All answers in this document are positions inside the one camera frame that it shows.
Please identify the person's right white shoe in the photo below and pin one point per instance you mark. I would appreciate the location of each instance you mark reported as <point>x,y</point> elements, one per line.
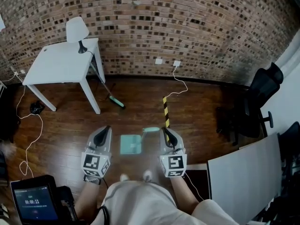
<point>147,175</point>

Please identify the white square table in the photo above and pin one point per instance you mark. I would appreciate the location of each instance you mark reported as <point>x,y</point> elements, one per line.
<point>61,64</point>

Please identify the black tablet with timer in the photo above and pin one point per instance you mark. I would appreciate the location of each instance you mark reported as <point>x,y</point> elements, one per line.
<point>35,200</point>

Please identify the grey desk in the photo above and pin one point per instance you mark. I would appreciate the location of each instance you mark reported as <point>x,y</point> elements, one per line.
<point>243,177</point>

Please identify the person's white shoe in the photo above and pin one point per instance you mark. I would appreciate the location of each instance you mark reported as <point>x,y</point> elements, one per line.
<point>147,175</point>
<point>124,177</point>

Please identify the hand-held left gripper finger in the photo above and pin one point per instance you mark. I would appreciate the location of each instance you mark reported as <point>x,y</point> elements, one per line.
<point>108,144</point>
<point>92,139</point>

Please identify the black plastic bag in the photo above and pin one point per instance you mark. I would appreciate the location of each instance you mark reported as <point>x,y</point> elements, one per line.
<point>37,107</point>

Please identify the yellow black striped floor tape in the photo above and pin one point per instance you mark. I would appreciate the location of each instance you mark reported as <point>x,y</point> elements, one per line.
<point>166,109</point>

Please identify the black mesh office chair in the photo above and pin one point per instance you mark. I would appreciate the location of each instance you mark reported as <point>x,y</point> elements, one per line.
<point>290,144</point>

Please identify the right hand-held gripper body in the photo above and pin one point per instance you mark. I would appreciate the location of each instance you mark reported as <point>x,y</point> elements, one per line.
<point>174,164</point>

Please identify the white furniture frame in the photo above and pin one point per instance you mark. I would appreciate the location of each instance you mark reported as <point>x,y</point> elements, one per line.
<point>2,88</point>

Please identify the black tablet mount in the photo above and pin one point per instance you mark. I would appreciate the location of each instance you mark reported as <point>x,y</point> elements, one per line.
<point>66,200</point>

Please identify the black patterned wristband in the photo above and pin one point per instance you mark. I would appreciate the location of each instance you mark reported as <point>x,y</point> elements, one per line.
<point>92,179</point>

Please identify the person's beige shirt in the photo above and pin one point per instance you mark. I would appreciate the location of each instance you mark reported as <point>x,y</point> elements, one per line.
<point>140,205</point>

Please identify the white table lamp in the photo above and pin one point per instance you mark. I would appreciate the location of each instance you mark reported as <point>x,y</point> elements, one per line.
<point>76,29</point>

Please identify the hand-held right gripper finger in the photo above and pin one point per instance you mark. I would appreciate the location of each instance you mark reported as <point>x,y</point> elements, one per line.
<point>163,142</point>
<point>178,143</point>

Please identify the person's right forearm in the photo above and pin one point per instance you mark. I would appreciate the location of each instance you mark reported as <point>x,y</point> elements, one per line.
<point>182,193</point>

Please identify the white wall socket with plug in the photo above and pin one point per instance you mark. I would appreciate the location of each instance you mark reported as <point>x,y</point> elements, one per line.
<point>177,63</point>

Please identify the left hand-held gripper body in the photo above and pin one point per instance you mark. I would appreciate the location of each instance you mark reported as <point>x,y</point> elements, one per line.
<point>92,162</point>

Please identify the person's left forearm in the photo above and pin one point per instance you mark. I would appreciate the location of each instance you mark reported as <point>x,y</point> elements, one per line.
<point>86,200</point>

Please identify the person's left white shoe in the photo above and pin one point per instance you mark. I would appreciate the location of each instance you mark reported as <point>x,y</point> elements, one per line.
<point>124,177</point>

